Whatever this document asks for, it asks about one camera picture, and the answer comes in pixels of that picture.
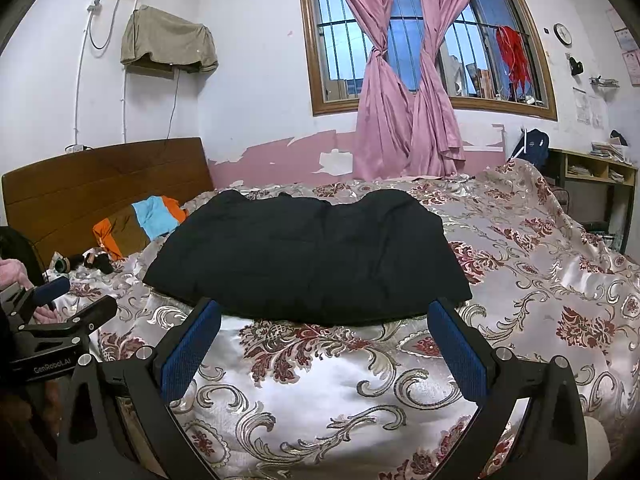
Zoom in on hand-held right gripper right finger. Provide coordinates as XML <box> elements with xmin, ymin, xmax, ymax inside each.
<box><xmin>427</xmin><ymin>297</ymin><xmax>587</xmax><ymax>480</ymax></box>

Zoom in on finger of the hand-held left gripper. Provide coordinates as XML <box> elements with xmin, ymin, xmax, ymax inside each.
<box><xmin>20</xmin><ymin>295</ymin><xmax>118</xmax><ymax>342</ymax></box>
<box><xmin>22</xmin><ymin>276</ymin><xmax>72</xmax><ymax>311</ymax></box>

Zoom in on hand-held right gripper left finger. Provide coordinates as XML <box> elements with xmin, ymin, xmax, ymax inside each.
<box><xmin>56</xmin><ymin>297</ymin><xmax>223</xmax><ymax>480</ymax></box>

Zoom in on black jacket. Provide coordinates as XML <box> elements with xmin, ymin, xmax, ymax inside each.
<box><xmin>142</xmin><ymin>189</ymin><xmax>473</xmax><ymax>327</ymax></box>

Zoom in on pink cloth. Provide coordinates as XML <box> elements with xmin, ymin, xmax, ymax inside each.
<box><xmin>0</xmin><ymin>258</ymin><xmax>57</xmax><ymax>326</ymax></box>

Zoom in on dark plush toy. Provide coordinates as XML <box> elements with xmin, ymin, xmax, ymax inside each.
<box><xmin>52</xmin><ymin>247</ymin><xmax>116</xmax><ymax>276</ymax></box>

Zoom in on dark object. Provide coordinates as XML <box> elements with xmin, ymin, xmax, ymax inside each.
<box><xmin>0</xmin><ymin>226</ymin><xmax>46</xmax><ymax>286</ymax></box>

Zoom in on orange blue brown pillow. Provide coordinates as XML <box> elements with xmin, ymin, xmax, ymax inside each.
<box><xmin>92</xmin><ymin>195</ymin><xmax>190</xmax><ymax>261</ymax></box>

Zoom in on floral satin bedspread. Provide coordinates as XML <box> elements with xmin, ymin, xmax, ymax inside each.
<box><xmin>50</xmin><ymin>160</ymin><xmax>640</xmax><ymax>480</ymax></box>

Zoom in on wooden headboard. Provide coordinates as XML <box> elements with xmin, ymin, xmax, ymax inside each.
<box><xmin>1</xmin><ymin>137</ymin><xmax>215</xmax><ymax>268</ymax></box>

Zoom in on wooden shelf desk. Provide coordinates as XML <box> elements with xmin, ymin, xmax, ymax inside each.
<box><xmin>547</xmin><ymin>147</ymin><xmax>638</xmax><ymax>256</ymax></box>

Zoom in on dark blue backpack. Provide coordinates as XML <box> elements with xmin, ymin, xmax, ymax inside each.
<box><xmin>510</xmin><ymin>128</ymin><xmax>551</xmax><ymax>166</ymax></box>

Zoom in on stack of papers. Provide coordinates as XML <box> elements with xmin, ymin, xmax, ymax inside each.
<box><xmin>590</xmin><ymin>130</ymin><xmax>629</xmax><ymax>161</ymax></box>

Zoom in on windowsill boxes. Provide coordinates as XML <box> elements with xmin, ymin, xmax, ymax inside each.
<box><xmin>465</xmin><ymin>62</ymin><xmax>496</xmax><ymax>98</ymax></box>

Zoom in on khaki cloth cover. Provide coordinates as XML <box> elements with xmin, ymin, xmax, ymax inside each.
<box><xmin>120</xmin><ymin>5</ymin><xmax>219</xmax><ymax>73</ymax></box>

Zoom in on red hanging garment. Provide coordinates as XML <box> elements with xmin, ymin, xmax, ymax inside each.
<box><xmin>495</xmin><ymin>25</ymin><xmax>533</xmax><ymax>96</ymax></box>

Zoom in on wooden framed barred window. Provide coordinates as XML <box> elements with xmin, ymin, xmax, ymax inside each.
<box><xmin>295</xmin><ymin>0</ymin><xmax>558</xmax><ymax>122</ymax></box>

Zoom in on white wall paper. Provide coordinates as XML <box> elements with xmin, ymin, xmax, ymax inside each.
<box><xmin>574</xmin><ymin>86</ymin><xmax>606</xmax><ymax>128</ymax></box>

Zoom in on group of wall certificates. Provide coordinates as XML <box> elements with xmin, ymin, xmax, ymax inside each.
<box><xmin>606</xmin><ymin>7</ymin><xmax>640</xmax><ymax>86</ymax></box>

